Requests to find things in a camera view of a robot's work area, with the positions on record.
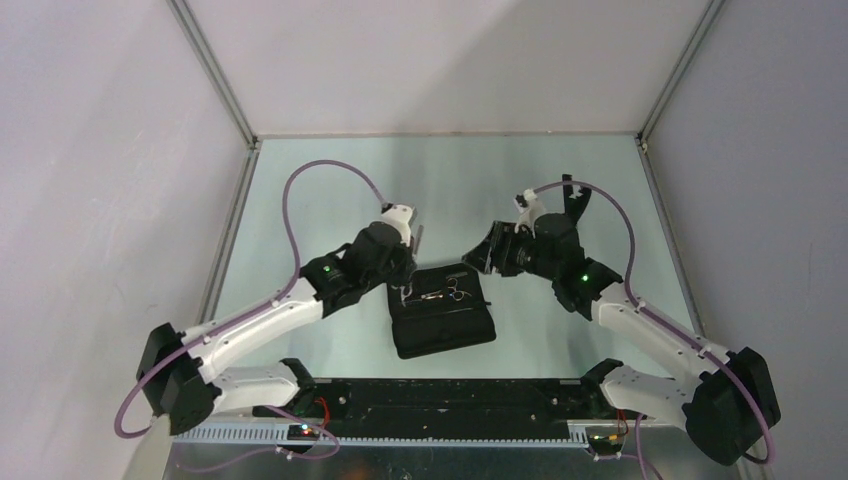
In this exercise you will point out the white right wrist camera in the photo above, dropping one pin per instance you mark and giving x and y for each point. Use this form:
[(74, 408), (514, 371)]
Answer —
[(530, 208)]

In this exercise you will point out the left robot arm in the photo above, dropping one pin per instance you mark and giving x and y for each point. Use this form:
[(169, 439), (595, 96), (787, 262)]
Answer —
[(188, 376)]

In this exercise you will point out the black zip tool case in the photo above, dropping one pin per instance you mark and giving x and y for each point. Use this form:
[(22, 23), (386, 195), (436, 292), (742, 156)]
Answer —
[(437, 326)]

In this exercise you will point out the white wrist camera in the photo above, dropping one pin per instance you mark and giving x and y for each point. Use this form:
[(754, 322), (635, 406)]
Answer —
[(401, 217), (530, 208)]

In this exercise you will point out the silver thinning scissors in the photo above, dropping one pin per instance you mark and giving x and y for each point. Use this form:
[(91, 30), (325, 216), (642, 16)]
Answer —
[(416, 298)]

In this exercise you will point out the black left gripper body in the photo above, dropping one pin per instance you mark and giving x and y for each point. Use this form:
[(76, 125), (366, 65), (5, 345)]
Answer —
[(395, 273)]

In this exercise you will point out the grey slotted cable duct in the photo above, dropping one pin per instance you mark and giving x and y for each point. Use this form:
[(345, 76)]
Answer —
[(285, 434)]

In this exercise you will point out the aluminium left table rail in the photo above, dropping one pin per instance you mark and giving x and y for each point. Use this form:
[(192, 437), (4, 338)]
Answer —
[(215, 281)]

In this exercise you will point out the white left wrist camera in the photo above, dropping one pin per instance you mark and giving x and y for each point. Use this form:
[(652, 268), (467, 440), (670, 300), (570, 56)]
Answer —
[(401, 217)]

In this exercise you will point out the aluminium right table rail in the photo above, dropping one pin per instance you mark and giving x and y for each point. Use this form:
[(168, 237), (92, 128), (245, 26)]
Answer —
[(666, 225)]

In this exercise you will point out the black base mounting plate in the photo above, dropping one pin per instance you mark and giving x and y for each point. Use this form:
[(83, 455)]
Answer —
[(452, 408)]

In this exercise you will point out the aluminium table rail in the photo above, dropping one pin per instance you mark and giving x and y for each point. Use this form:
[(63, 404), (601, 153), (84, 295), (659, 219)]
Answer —
[(666, 225), (215, 281)]

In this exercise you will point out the silver straight scissors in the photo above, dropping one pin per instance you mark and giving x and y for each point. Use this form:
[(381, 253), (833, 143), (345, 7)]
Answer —
[(454, 291)]

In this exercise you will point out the black tapered comb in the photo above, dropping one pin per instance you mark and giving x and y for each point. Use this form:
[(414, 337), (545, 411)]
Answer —
[(580, 203)]

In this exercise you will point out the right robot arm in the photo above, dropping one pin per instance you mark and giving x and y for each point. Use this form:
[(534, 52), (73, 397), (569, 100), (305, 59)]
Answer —
[(723, 400)]

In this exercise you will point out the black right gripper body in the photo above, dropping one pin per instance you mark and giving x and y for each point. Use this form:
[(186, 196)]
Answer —
[(531, 262)]

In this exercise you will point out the aluminium left corner post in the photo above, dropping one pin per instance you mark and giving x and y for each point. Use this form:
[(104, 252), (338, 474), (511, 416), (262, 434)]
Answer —
[(197, 39)]

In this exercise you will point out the aluminium corner frame post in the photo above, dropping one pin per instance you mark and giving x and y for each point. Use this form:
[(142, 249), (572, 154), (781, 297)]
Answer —
[(682, 65)]

